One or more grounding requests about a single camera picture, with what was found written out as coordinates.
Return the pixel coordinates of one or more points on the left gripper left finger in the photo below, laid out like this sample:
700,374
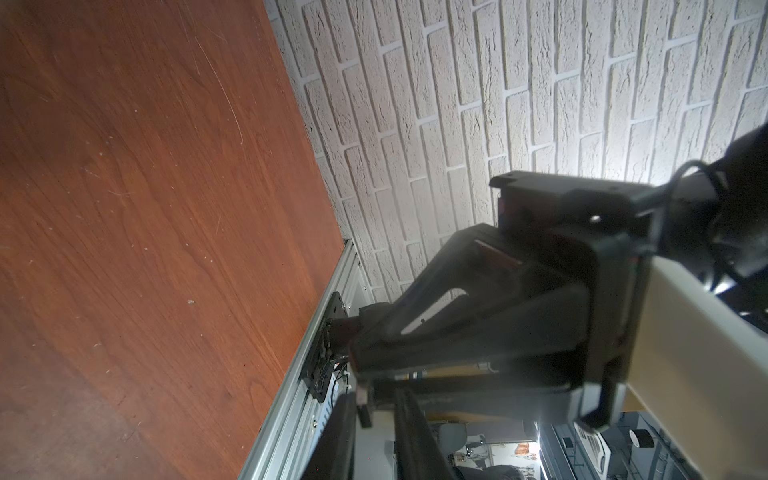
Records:
333,456

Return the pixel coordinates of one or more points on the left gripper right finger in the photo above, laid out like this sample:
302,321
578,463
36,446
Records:
417,453

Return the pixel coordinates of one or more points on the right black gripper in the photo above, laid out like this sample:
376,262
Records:
486,296

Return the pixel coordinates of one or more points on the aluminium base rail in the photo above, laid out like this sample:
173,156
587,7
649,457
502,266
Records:
295,420

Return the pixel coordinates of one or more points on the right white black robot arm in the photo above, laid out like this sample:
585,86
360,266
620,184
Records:
713,221

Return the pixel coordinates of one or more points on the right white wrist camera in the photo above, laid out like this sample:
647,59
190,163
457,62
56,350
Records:
701,371

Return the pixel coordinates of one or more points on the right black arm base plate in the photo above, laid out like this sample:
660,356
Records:
320,360

